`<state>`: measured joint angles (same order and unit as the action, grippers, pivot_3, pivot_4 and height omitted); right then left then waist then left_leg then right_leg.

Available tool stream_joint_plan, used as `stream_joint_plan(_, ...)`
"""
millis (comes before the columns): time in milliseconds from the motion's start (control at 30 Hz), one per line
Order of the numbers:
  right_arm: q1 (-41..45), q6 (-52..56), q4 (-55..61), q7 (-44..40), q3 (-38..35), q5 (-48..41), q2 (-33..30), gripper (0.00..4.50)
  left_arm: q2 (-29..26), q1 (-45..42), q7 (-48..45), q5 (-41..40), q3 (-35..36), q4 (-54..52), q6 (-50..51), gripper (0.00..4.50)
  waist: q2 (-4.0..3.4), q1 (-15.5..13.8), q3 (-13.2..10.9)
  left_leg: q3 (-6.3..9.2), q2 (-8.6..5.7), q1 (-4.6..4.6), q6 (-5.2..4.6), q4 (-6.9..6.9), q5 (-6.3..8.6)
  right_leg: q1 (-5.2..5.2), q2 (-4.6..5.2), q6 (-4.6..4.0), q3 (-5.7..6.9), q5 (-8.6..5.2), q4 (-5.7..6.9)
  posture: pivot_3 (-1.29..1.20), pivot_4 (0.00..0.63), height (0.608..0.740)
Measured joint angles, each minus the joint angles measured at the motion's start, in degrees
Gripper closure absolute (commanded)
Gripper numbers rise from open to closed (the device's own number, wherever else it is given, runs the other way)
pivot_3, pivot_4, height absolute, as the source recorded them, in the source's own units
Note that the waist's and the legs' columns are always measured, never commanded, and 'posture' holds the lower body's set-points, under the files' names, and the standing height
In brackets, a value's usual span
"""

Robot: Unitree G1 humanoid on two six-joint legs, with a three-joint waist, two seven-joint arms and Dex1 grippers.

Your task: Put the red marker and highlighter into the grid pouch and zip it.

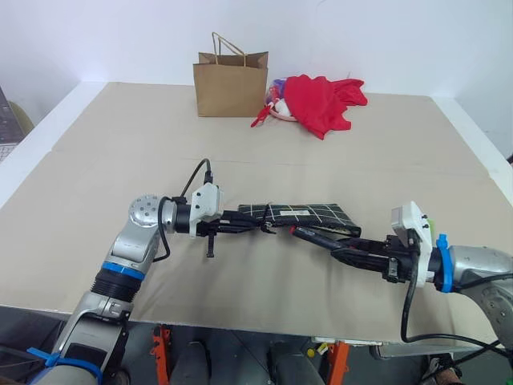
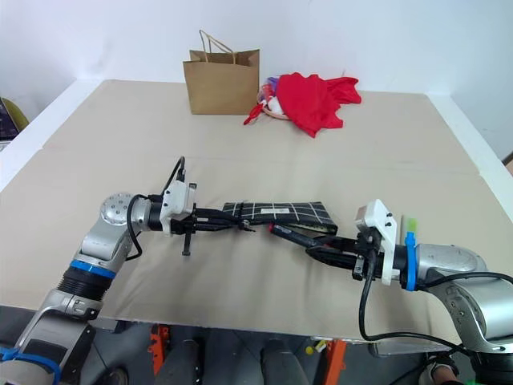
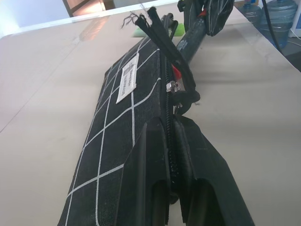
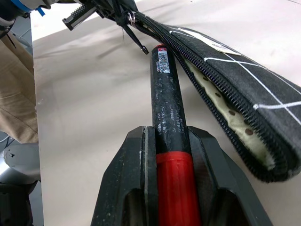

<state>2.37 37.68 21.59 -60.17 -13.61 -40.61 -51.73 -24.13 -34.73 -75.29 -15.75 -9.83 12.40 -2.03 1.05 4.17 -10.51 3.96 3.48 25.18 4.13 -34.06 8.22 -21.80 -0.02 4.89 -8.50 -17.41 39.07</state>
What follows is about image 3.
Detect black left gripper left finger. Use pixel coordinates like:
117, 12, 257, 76
122, 116, 173, 226

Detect black grid pencil pouch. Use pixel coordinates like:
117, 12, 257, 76
56, 7, 202, 226

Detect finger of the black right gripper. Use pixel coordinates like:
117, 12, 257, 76
206, 0, 234, 37
177, 0, 203, 32

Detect large blue water bottle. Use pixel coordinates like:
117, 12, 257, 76
243, 0, 262, 24
259, 0, 299, 48

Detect black cable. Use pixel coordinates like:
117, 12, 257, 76
261, 0, 284, 50

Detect green highlighter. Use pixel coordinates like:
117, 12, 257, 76
132, 22, 187, 38

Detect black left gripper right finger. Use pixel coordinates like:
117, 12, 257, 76
173, 115, 256, 226

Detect brown wooden door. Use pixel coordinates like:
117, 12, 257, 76
62, 0, 104, 17

